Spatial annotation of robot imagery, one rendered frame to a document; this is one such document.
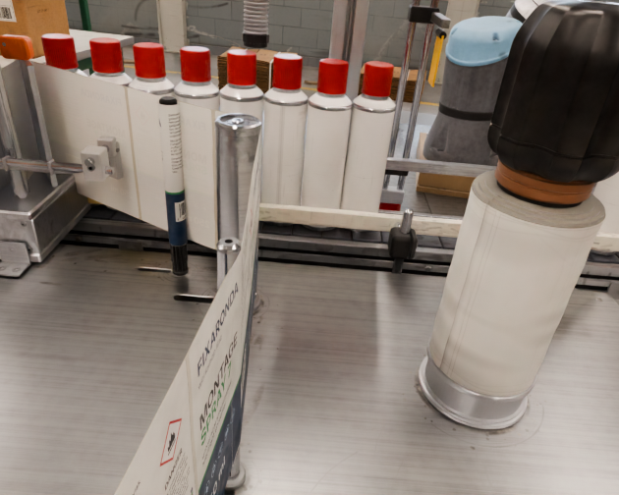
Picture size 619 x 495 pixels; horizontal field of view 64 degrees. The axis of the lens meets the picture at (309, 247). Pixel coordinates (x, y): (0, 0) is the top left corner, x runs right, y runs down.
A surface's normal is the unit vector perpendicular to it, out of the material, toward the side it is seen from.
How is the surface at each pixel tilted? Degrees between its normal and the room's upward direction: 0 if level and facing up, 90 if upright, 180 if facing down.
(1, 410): 0
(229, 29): 90
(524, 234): 92
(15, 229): 90
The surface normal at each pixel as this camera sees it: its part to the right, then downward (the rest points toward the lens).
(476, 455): 0.07, -0.85
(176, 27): -0.18, 0.50
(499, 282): -0.57, 0.41
